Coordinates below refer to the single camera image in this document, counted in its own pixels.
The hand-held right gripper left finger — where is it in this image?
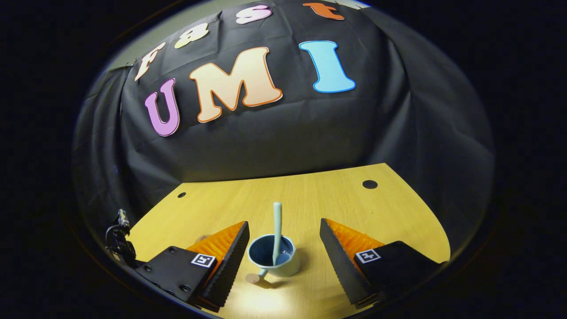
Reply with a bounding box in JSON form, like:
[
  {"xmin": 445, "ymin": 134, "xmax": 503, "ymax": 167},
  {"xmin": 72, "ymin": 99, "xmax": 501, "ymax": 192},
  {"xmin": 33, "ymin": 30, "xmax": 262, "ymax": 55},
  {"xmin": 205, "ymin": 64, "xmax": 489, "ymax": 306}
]
[{"xmin": 135, "ymin": 221, "xmax": 251, "ymax": 311}]

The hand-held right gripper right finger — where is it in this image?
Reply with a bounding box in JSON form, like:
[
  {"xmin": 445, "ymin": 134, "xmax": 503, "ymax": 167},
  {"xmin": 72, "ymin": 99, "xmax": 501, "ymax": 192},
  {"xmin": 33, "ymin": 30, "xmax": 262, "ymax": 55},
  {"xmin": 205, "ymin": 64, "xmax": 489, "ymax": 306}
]
[{"xmin": 319, "ymin": 218, "xmax": 447, "ymax": 310}]

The light green cup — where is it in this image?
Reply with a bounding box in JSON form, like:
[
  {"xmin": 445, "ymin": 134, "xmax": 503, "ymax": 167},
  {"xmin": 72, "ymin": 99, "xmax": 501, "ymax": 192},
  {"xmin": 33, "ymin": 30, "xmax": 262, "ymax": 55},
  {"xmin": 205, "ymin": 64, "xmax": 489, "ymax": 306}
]
[{"xmin": 246, "ymin": 234, "xmax": 302, "ymax": 284}]

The light green toothbrush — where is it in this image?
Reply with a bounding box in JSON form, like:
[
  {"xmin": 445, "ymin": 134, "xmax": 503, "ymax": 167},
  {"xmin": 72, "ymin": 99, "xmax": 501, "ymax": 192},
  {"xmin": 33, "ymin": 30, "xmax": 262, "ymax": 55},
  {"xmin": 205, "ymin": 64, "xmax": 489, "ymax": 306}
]
[{"xmin": 272, "ymin": 202, "xmax": 284, "ymax": 266}]

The wooden desktop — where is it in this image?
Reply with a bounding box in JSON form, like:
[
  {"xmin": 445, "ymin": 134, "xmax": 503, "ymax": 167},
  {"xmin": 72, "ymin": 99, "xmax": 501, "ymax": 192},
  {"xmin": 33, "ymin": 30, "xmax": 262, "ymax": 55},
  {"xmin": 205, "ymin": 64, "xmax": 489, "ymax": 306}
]
[{"xmin": 126, "ymin": 163, "xmax": 451, "ymax": 319}]

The black backdrop cloth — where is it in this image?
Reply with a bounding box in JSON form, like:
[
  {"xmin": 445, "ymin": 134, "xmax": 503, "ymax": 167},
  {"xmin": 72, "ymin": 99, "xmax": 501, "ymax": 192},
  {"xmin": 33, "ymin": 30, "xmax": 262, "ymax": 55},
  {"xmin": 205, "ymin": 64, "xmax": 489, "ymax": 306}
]
[{"xmin": 71, "ymin": 0, "xmax": 494, "ymax": 266}]

